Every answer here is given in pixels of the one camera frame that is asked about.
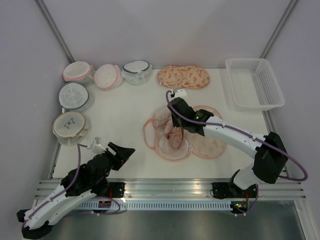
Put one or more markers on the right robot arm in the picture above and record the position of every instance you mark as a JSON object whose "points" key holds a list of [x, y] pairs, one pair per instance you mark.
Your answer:
{"points": [[267, 151]]}

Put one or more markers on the navy trimmed white mesh bag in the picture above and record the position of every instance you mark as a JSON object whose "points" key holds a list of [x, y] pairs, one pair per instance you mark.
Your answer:
{"points": [[137, 72]]}

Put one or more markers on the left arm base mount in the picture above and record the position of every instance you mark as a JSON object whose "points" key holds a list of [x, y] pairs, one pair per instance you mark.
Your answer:
{"points": [[115, 190]]}

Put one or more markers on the aluminium frame post right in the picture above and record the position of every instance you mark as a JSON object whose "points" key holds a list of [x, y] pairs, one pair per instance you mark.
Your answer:
{"points": [[290, 8]]}

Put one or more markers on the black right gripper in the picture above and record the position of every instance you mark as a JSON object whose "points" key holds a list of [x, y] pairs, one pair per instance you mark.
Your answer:
{"points": [[175, 122]]}

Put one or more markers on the white slotted cable duct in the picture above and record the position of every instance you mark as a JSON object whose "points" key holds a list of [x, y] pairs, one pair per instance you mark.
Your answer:
{"points": [[156, 205]]}

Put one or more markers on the aluminium frame post left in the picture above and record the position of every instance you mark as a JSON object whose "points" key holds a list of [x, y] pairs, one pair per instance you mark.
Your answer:
{"points": [[42, 7]]}

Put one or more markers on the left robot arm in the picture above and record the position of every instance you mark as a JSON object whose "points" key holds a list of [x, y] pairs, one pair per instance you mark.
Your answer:
{"points": [[87, 181]]}

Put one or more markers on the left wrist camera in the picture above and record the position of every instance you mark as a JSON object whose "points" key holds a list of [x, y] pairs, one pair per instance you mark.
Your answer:
{"points": [[96, 146]]}

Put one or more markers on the pink trimmed white mesh bag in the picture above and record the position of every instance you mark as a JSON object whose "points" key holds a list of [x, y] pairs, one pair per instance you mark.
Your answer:
{"points": [[108, 76]]}

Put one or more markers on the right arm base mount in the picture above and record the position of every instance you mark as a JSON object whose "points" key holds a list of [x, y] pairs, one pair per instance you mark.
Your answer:
{"points": [[225, 190]]}

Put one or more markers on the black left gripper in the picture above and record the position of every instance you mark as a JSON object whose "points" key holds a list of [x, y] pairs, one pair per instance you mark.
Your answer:
{"points": [[121, 157]]}

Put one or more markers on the pink trimmed round laundry bag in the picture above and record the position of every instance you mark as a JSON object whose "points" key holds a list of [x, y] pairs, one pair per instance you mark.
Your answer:
{"points": [[79, 72]]}

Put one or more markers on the beige round bag with glasses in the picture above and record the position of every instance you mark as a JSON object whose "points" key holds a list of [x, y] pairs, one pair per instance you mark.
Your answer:
{"points": [[70, 128]]}

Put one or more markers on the aluminium frame post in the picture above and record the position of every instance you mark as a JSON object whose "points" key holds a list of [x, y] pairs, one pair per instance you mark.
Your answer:
{"points": [[290, 8], [42, 7]]}

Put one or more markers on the blue trimmed round laundry bag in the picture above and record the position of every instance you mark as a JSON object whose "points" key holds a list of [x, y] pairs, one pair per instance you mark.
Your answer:
{"points": [[74, 97]]}

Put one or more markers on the white plastic basket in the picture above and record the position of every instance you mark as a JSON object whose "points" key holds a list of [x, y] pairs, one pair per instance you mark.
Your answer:
{"points": [[253, 84]]}

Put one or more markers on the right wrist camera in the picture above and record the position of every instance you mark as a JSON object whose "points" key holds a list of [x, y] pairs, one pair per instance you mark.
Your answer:
{"points": [[178, 93]]}

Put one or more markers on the pink satin bra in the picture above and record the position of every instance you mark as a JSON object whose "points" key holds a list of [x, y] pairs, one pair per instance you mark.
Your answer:
{"points": [[171, 138]]}

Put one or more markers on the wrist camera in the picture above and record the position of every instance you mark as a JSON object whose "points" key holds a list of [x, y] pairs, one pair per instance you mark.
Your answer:
{"points": [[178, 93], [96, 146]]}

